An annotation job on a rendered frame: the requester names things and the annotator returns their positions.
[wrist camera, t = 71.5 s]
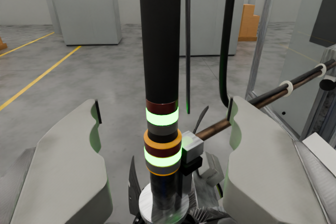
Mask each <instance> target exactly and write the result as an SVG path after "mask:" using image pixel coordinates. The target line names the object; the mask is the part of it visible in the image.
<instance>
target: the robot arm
mask: <svg viewBox="0 0 336 224"><path fill-rule="evenodd" d="M227 121H229V122H230V124H231V125H232V129H231V135H230V140H229V144H230V146H231V147H232V149H233V152H232V153H231V154H230V155H229V159H228V165H227V170H226V175H225V180H224V187H223V199H222V205H223V208H224V210H225V211H226V212H227V213H228V214H229V215H230V216H231V217H232V218H230V217H228V218H221V219H220V220H219V221H218V223H217V224H336V176H335V175H334V174H333V173H332V172H331V171H330V170H329V169H328V168H327V167H326V166H325V165H324V164H323V163H322V162H321V160H320V159H319V158H318V157H317V156H316V155H315V154H314V153H313V152H312V151H311V150H310V149H309V148H308V147H307V146H306V145H305V144H304V143H303V142H302V141H297V140H293V139H292V138H291V137H290V135H289V134H288V133H287V132H286V131H285V130H284V129H283V128H282V127H281V126H280V125H279V124H278V123H276V122H275V121H274V120H273V119H272V118H270V117H269V116H268V115H266V114H265V113H263V112H262V111H260V110H259V109H258V108H256V107H255V106H253V105H252V104H250V103H249V102H247V101H246V100H244V99H243V98H242V97H240V96H231V97H230V98H229V103H228V112H227ZM100 124H102V120H101V114H100V109H99V104H98V99H88V100H86V101H85V102H84V103H82V104H81V105H80V106H78V107H77V108H76V109H74V110H73V111H72V112H70V113H69V114H68V115H66V116H65V117H64V118H62V119H61V120H60V121H59V122H57V123H56V124H55V125H54V126H53V127H52V128H51V129H50V130H49V131H48V132H47V133H46V134H45V135H44V136H43V137H42V138H41V139H40V141H39V142H38V143H37V144H36V145H35V147H31V148H26V149H25V150H24V151H23V152H22V154H21V155H20V156H19V157H18V158H17V159H16V160H15V162H14V163H13V164H12V165H11V166H10V167H9V169H8V170H7V171H6V172H5V173H4V174H3V176H2V177H1V178H0V224H103V223H104V222H105V221H106V220H107V219H108V218H109V217H110V216H111V214H112V212H113V201H112V195H111V189H110V184H109V179H108V175H107V170H106V165H105V160H104V158H103V157H102V156H101V155H99V154H98V153H99V151H100V149H101V147H102V146H101V141H100V136H99V132H98V127H99V125H100Z"/></svg>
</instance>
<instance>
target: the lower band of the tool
mask: <svg viewBox="0 0 336 224"><path fill-rule="evenodd" d="M177 131H178V136H177V138H176V139H175V140H173V141H171V142H168V143H157V142H154V141H152V140H150V139H149V137H148V129H147V130H146V131H145V133H144V141H145V142H146V144H148V145H149V146H150V147H152V148H155V149H170V148H172V147H175V146H176V145H178V144H179V143H180V141H181V139H182V133H181V131H180V130H179V129H177ZM146 152H147V151H146ZM147 153H148V152H147ZM148 154H149V153H148ZM176 154H177V153H176ZM176 154H175V155H176ZM149 155H151V154H149ZM175 155H172V156H169V157H156V156H153V155H151V156H152V157H155V158H160V159H165V158H170V157H173V156H175ZM147 161H148V160H147ZM178 161H179V160H178ZM178 161H177V162H178ZM148 162H149V161H148ZM177 162H176V163H177ZM149 163H150V162H149ZM150 164H152V163H150ZM174 164H175V163H174ZM174 164H172V165H174ZM152 165H154V164H152ZM172 165H168V166H157V165H154V166H157V167H169V166H172ZM179 168H180V166H179ZM179 168H178V169H179ZM147 169H148V168H147ZM178 169H177V170H178ZM148 170H149V169H148ZM177 170H176V171H177ZM149 171H150V170H149ZM176 171H174V172H172V173H169V174H156V173H154V172H152V171H150V172H151V173H153V174H155V175H158V176H168V175H171V174H173V173H175V172H176Z"/></svg>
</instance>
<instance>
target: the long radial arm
mask: <svg viewBox="0 0 336 224"><path fill-rule="evenodd" d="M188 198H189V208H188V213H190V210H191V211H193V209H195V210H196V209H197V208H198V209H199V210H200V208H201V209H202V210H203V207H205V208H207V207H209V208H213V207H219V203H218V199H217V196H216V192H215V188H214V187H212V186H210V185H209V184H207V183H206V181H205V180H203V179H202V177H201V176H200V175H199V170H198V169H196V170H195V171H193V172H192V182H191V192H190V193H189V194H188Z"/></svg>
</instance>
